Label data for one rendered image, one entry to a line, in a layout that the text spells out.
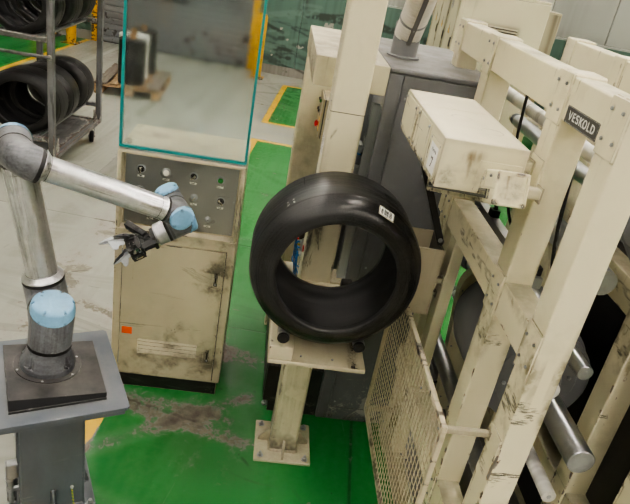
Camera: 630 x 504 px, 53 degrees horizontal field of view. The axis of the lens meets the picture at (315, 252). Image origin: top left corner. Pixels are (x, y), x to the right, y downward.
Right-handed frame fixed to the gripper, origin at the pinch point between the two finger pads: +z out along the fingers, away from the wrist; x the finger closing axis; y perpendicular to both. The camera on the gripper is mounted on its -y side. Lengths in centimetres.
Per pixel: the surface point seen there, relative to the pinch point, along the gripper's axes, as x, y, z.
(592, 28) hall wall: 534, -451, -747
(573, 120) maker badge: -69, 78, -137
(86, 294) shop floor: 134, -84, 44
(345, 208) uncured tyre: -33, 50, -81
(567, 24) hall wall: 526, -473, -713
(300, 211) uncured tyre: -33, 43, -68
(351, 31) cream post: -53, -2, -112
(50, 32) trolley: 100, -298, 3
